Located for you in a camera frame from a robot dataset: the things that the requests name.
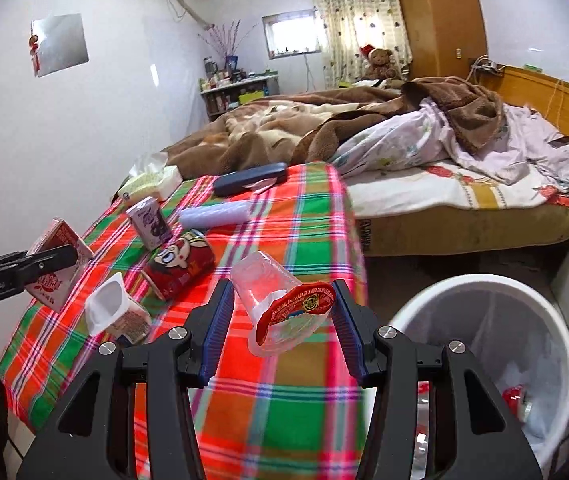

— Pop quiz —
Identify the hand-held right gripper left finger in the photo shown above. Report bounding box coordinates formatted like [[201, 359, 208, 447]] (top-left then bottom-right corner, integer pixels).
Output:
[[17, 279, 235, 480]]

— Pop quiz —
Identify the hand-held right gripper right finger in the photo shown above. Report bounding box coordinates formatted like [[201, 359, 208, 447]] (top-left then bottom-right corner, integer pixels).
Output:
[[332, 280, 545, 480]]

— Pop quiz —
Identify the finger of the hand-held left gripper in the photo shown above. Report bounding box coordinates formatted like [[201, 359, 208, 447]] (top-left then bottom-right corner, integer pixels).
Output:
[[0, 244, 79, 292]]

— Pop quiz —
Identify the red white small carton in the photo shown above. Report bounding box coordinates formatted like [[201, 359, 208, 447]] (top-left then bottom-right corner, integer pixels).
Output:
[[27, 217, 95, 314]]

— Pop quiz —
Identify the clear cup with red lid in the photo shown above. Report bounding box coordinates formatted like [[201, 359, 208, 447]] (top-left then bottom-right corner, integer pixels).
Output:
[[229, 251, 336, 358]]

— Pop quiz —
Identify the white round trash bin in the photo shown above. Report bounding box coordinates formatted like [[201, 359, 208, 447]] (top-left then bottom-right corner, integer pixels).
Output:
[[387, 274, 569, 480]]

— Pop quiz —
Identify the red cartoon face can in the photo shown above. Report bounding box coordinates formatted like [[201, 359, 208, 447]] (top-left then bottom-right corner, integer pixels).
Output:
[[144, 229, 216, 302]]

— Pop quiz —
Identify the white yogurt cup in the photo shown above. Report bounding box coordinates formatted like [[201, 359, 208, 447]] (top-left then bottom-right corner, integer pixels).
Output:
[[85, 275, 152, 345]]

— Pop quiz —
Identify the plaid red green cloth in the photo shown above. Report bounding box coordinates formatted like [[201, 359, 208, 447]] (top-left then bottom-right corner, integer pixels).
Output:
[[0, 162, 433, 480]]

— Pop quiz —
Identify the lavender foam roll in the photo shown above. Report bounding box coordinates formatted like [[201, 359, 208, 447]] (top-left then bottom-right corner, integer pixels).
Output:
[[178, 200, 250, 234]]

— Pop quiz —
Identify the purple small carton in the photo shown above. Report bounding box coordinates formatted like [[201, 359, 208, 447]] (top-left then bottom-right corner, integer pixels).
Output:
[[126, 196, 173, 252]]

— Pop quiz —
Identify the green tissue pack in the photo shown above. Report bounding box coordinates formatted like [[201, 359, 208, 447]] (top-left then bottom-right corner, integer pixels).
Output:
[[117, 152, 183, 202]]

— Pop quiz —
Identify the dark glasses case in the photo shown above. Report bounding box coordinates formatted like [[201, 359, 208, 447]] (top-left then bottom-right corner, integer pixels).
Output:
[[213, 162, 289, 197]]

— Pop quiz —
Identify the clear bin liner bag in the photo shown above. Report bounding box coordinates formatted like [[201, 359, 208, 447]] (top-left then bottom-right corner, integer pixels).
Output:
[[405, 287, 565, 466]]

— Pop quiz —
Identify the mattress with floral sheet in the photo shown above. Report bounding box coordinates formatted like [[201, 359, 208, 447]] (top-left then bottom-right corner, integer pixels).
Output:
[[347, 162, 569, 259]]

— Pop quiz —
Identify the pale floral quilt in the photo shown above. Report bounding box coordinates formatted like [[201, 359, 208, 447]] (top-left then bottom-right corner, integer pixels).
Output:
[[335, 97, 569, 194]]

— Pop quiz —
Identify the red hanging ornament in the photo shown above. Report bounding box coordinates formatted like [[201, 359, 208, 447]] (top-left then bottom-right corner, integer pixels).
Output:
[[28, 34, 46, 74]]

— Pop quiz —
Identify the brown fleece blanket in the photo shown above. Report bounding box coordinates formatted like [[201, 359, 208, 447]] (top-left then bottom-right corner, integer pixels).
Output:
[[162, 76, 508, 181]]

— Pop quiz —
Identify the cluttered shelf desk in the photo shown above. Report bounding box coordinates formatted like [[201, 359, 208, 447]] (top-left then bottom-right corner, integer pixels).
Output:
[[200, 72, 280, 121]]

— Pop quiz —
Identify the brown teddy bear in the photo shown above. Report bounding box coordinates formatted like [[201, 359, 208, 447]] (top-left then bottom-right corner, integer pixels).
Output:
[[359, 45, 406, 84]]

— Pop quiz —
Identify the vase with dry branches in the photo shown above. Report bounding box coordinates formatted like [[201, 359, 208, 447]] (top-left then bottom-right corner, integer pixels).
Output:
[[198, 20, 256, 74]]

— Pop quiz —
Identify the wrapped air conditioner pipe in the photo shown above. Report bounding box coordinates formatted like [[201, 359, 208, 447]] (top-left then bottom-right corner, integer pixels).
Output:
[[159, 0, 216, 31]]

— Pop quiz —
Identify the small window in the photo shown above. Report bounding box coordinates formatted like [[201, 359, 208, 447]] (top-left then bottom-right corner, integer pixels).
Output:
[[262, 9, 323, 59]]

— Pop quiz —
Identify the wooden headboard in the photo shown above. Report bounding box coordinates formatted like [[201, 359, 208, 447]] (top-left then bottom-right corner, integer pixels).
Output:
[[479, 64, 569, 161]]

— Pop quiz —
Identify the patterned curtain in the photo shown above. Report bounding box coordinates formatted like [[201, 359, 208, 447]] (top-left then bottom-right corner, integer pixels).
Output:
[[307, 0, 413, 89]]

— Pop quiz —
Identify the wooden wardrobe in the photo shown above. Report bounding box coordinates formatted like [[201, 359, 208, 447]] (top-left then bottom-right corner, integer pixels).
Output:
[[392, 0, 488, 81]]

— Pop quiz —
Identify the grey wall panel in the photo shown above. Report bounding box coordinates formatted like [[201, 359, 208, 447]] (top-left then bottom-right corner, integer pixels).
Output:
[[31, 12, 90, 79]]

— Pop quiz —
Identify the power strip with cables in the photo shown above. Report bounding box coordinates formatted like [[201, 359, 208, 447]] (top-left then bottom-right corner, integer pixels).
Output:
[[469, 57, 503, 76]]

